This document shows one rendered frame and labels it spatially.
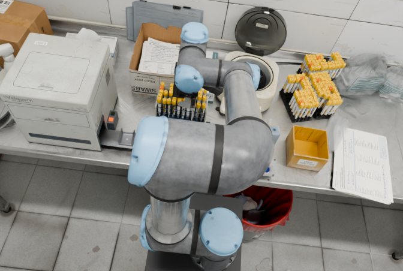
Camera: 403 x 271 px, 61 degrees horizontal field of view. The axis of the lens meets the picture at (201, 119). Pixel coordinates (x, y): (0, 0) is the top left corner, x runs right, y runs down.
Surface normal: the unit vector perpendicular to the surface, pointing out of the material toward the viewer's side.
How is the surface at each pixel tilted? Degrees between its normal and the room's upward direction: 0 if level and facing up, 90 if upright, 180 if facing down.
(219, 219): 8
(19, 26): 2
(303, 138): 90
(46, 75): 0
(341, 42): 90
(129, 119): 0
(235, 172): 50
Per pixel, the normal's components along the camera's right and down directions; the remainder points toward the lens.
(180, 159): 0.04, -0.03
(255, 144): 0.58, -0.44
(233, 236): 0.22, -0.49
